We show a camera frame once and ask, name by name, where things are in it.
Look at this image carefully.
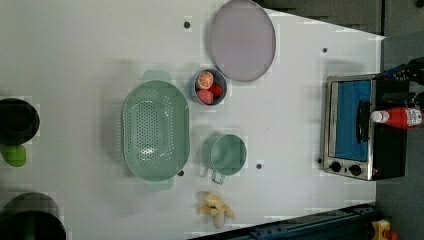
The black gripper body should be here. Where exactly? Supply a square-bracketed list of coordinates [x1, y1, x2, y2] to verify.
[384, 57, 424, 85]

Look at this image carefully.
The red ketchup bottle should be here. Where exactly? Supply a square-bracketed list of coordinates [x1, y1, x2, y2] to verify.
[370, 107, 423, 129]

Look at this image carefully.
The grey round plate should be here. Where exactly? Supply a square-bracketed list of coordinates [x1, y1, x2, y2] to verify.
[209, 0, 276, 81]

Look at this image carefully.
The red tomato toy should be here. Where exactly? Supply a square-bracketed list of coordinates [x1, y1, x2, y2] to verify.
[209, 83, 223, 98]

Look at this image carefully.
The green mug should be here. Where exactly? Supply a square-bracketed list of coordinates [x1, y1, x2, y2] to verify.
[201, 134, 247, 185]

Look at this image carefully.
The orange slice toy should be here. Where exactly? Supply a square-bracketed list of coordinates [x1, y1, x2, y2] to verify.
[196, 71, 214, 90]

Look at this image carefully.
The red strawberry toy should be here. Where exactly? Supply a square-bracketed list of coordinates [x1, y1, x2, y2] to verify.
[196, 89, 213, 105]

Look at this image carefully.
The peeled banana toy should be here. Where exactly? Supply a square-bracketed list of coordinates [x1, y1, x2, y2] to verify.
[198, 192, 235, 229]

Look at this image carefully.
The green perforated colander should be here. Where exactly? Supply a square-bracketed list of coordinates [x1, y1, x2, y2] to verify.
[121, 70, 190, 192]

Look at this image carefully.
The green small object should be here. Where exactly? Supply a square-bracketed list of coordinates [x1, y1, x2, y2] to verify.
[2, 145, 26, 167]

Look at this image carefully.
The blue metal frame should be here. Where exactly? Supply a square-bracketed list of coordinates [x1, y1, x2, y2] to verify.
[191, 204, 382, 240]

